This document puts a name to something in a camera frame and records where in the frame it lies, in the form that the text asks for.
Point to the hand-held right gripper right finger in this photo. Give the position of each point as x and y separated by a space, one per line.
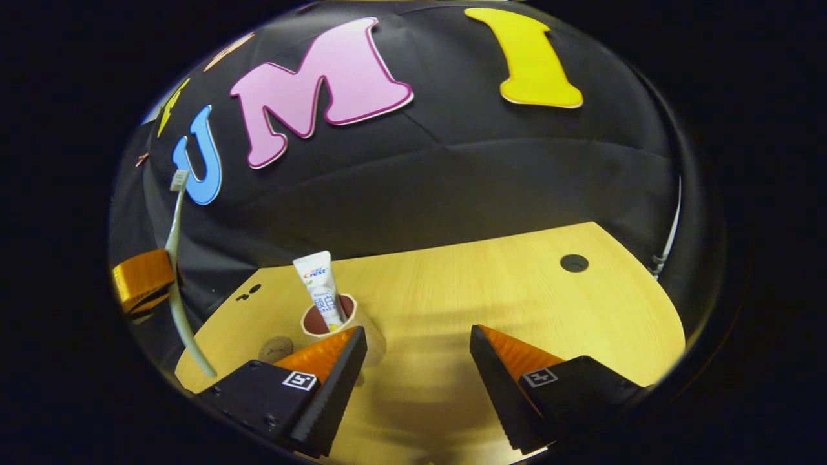
497 387

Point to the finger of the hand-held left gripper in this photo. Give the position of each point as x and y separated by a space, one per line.
152 309
142 278

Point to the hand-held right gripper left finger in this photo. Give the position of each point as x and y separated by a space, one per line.
336 387

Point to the pale green toothbrush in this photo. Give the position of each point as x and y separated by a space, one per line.
174 245

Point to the beige cup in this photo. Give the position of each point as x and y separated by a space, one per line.
362 323

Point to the round cork coaster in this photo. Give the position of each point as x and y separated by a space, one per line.
274 349

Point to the white toothpaste tube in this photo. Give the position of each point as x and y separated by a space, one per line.
321 290

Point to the wooden desktop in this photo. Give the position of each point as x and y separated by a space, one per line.
517 297

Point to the copper cloth clip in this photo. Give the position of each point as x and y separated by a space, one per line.
141 158

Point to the black backdrop cloth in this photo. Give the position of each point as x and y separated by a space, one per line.
452 181

